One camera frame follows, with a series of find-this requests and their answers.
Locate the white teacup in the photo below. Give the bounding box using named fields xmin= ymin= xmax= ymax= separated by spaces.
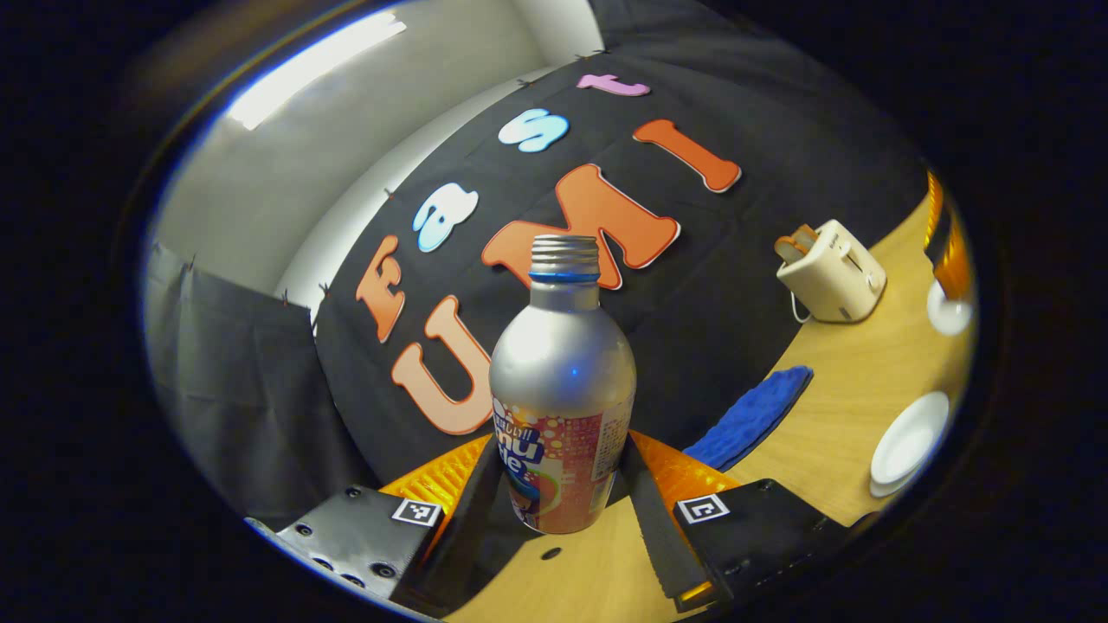
xmin=870 ymin=391 xmax=951 ymax=485

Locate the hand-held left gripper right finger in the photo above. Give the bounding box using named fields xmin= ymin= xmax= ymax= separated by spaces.
xmin=617 ymin=431 xmax=880 ymax=613

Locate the blue towel cloth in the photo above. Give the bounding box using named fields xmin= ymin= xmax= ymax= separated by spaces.
xmin=684 ymin=365 xmax=815 ymax=472

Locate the cream toaster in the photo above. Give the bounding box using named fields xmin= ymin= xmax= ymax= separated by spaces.
xmin=776 ymin=219 xmax=887 ymax=324

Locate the ceiling light strip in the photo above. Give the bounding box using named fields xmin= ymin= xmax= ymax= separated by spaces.
xmin=227 ymin=13 xmax=408 ymax=131

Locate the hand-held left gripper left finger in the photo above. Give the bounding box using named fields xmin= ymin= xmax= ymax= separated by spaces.
xmin=245 ymin=433 xmax=505 ymax=619

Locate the silver water bottle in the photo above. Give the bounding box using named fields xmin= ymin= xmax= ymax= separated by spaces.
xmin=488 ymin=234 xmax=638 ymax=535

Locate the black backdrop cloth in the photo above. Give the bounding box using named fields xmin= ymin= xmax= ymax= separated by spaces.
xmin=313 ymin=0 xmax=931 ymax=485

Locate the dark grey side cloth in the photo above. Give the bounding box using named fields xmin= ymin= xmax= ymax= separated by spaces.
xmin=143 ymin=242 xmax=382 ymax=529

